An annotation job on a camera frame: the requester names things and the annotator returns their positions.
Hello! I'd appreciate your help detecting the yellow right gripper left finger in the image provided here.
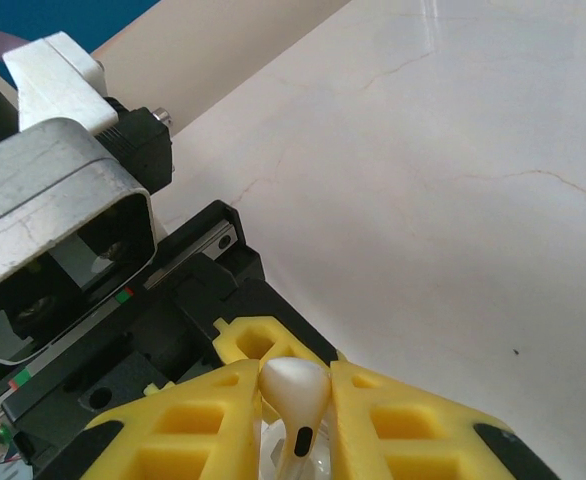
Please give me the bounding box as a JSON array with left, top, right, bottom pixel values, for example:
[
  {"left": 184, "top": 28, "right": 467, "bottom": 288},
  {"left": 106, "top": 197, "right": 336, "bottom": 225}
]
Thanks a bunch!
[{"left": 80, "top": 358, "right": 265, "bottom": 480}]

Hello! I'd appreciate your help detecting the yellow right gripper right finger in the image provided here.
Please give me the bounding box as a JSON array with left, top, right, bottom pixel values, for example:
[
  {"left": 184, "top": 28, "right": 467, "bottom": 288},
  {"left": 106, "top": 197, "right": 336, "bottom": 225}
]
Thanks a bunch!
[{"left": 329, "top": 352, "right": 562, "bottom": 480}]

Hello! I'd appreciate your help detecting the white wireless earbud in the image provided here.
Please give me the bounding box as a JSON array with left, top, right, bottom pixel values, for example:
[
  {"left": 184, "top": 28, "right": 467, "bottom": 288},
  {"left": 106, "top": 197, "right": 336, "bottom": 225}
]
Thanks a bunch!
[{"left": 260, "top": 356, "right": 333, "bottom": 480}]

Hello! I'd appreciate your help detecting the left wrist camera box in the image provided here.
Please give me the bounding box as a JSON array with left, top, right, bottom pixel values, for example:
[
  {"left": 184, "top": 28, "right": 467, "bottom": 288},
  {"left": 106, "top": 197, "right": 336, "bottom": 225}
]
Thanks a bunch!
[{"left": 0, "top": 30, "right": 175, "bottom": 362}]

